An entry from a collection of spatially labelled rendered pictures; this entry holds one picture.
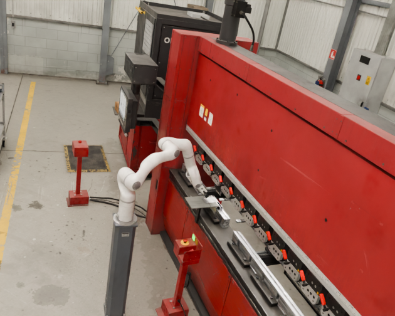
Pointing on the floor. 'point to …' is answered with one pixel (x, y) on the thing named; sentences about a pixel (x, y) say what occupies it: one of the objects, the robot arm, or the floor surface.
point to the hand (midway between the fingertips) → (205, 194)
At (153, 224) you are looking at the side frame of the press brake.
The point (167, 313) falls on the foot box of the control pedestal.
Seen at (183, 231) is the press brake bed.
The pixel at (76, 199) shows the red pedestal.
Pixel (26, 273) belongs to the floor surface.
